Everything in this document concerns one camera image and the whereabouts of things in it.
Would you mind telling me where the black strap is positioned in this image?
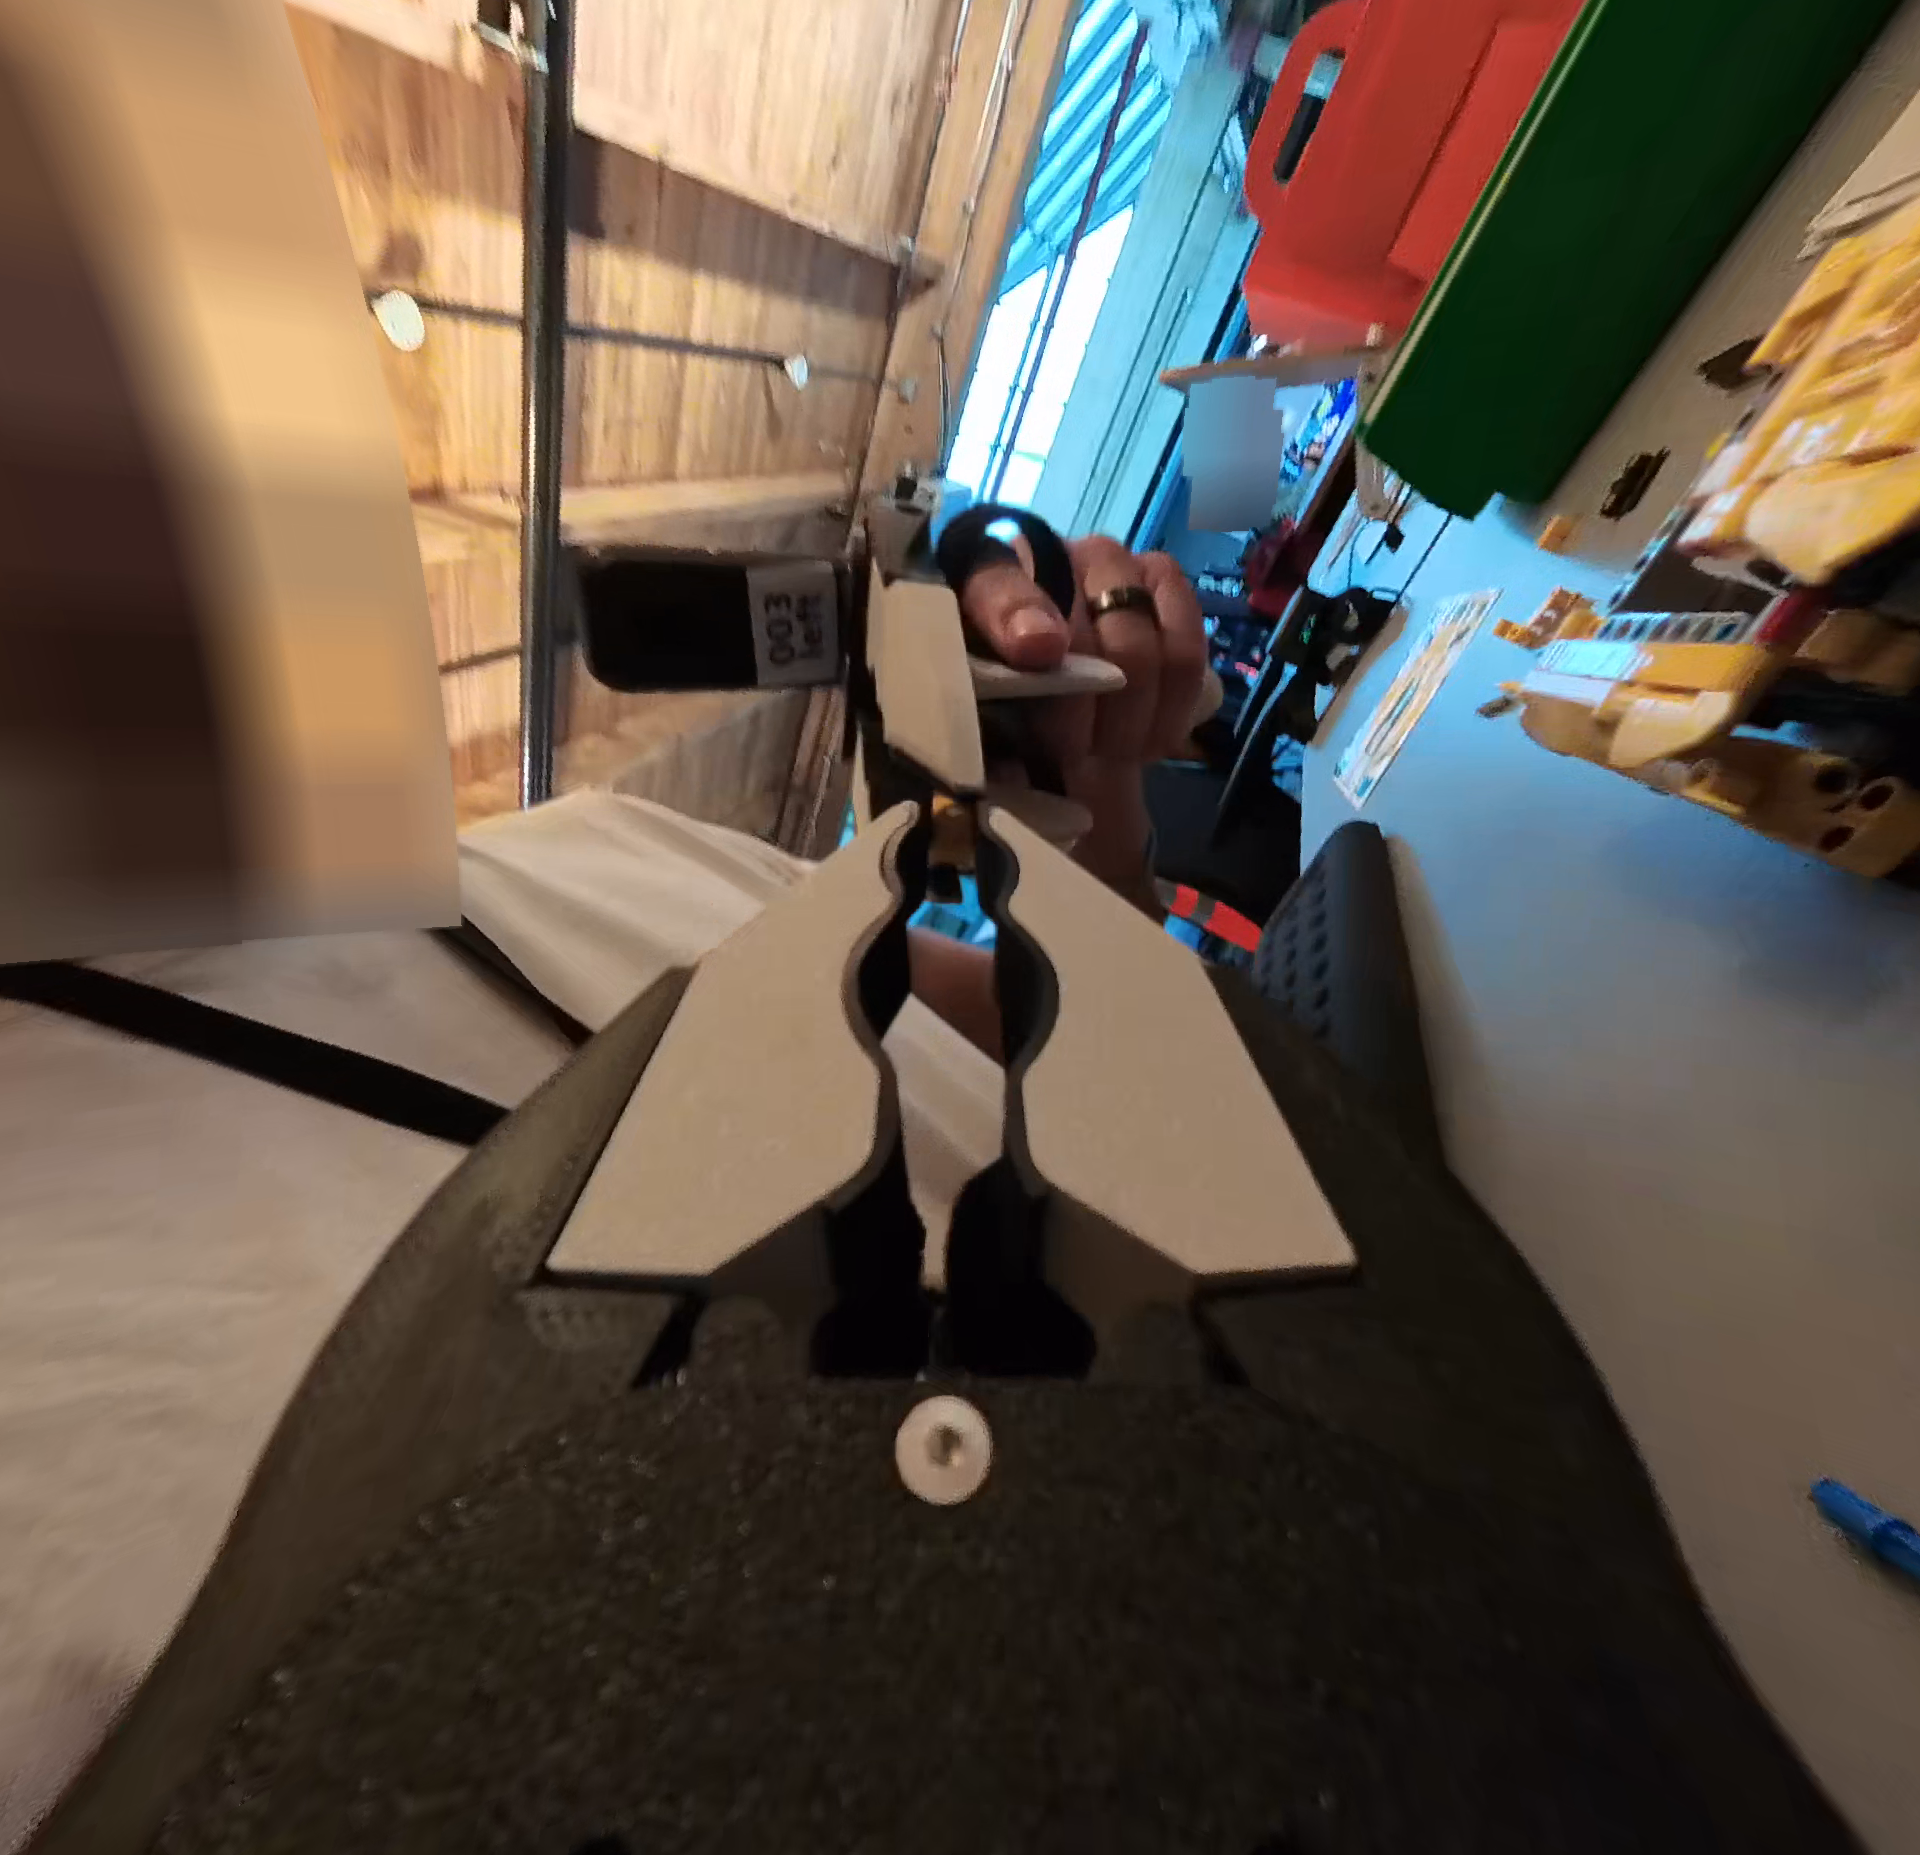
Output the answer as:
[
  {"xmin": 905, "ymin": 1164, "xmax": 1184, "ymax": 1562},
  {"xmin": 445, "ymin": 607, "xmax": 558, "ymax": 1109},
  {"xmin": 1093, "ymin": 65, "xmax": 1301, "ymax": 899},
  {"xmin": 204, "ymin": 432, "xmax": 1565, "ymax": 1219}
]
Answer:
[{"xmin": 0, "ymin": 960, "xmax": 507, "ymax": 1146}]

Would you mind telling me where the green storage bin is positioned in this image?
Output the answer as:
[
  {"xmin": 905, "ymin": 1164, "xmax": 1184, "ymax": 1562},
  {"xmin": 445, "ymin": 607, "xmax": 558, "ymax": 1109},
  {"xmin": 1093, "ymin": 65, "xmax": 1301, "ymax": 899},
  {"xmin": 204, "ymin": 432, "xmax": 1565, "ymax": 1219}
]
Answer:
[{"xmin": 1357, "ymin": 0, "xmax": 1920, "ymax": 521}]

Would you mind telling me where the metal ceiling pipe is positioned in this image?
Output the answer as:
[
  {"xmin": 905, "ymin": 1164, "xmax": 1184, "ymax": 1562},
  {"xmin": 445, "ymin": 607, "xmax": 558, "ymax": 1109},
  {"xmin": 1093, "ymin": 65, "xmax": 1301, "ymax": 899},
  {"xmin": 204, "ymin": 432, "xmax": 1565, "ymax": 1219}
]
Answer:
[{"xmin": 517, "ymin": 0, "xmax": 581, "ymax": 811}]

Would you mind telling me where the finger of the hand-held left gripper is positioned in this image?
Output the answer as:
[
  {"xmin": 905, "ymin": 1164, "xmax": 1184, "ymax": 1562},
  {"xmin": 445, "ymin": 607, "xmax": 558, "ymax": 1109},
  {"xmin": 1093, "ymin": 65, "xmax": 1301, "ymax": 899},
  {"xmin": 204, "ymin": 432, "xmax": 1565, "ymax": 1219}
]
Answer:
[{"xmin": 857, "ymin": 571, "xmax": 992, "ymax": 805}]

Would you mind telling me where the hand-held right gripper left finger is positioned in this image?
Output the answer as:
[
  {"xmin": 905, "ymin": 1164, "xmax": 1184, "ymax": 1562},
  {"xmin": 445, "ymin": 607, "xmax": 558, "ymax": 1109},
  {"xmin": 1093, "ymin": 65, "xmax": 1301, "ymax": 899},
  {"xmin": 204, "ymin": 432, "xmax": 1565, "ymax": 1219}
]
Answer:
[{"xmin": 543, "ymin": 799, "xmax": 929, "ymax": 1369}]

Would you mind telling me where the person's left hand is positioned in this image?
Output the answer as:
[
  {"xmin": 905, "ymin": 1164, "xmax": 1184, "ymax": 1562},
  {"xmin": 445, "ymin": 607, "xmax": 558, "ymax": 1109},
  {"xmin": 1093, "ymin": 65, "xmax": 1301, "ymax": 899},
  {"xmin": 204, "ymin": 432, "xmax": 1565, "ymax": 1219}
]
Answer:
[{"xmin": 958, "ymin": 528, "xmax": 1227, "ymax": 844}]

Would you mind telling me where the red plastic case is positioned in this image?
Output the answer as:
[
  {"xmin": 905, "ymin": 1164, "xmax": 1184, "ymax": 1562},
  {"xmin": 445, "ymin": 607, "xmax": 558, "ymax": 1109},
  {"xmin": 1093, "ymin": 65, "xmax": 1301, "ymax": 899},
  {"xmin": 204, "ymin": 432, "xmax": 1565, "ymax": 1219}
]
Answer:
[{"xmin": 1240, "ymin": 0, "xmax": 1602, "ymax": 351}]

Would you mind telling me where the printed leaflet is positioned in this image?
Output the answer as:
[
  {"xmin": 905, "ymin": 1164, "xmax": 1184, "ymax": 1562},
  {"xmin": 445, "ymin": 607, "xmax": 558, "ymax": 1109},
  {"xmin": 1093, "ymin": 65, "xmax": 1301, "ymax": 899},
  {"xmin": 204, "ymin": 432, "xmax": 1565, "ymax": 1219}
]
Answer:
[{"xmin": 1332, "ymin": 585, "xmax": 1503, "ymax": 811}]

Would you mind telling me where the person's white clothing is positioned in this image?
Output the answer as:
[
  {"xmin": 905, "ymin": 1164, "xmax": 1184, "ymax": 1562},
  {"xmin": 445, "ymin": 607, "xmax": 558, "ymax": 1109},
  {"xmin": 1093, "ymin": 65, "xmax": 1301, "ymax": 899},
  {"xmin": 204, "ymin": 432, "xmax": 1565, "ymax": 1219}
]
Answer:
[{"xmin": 0, "ymin": 791, "xmax": 1008, "ymax": 1752}]

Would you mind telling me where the orange red strap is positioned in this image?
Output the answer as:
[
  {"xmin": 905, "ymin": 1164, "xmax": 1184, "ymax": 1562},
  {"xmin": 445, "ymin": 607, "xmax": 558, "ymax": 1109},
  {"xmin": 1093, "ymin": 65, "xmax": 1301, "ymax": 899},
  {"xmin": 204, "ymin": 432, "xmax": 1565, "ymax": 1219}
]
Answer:
[{"xmin": 1167, "ymin": 878, "xmax": 1267, "ymax": 951}]

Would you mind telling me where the blue brick pin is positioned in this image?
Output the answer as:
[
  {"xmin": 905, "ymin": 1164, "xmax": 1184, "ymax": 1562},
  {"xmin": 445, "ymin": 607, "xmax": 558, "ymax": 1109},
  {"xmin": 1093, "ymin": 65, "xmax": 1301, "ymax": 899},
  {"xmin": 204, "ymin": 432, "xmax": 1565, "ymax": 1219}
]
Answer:
[{"xmin": 1807, "ymin": 1478, "xmax": 1920, "ymax": 1582}]

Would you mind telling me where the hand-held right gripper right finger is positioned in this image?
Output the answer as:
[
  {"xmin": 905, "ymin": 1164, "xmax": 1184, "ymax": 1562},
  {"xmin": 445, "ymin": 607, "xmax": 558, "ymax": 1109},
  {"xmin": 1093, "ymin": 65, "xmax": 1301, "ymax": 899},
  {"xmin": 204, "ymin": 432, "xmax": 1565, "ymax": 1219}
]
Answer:
[{"xmin": 941, "ymin": 805, "xmax": 1362, "ymax": 1369}]

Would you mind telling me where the yellow black brick car model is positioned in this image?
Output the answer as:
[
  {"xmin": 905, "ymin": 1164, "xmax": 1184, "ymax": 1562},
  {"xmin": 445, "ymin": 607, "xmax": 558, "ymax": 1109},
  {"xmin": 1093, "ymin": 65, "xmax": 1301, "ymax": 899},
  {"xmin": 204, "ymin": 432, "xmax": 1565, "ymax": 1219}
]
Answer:
[{"xmin": 1476, "ymin": 197, "xmax": 1920, "ymax": 885}]

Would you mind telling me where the black perforated chair armrest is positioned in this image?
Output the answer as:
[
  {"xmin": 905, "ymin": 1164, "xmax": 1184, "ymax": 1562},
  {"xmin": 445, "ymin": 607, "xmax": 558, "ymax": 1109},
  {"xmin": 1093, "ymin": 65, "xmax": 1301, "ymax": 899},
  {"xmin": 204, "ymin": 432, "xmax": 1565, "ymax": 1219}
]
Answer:
[{"xmin": 1254, "ymin": 820, "xmax": 1445, "ymax": 1138}]

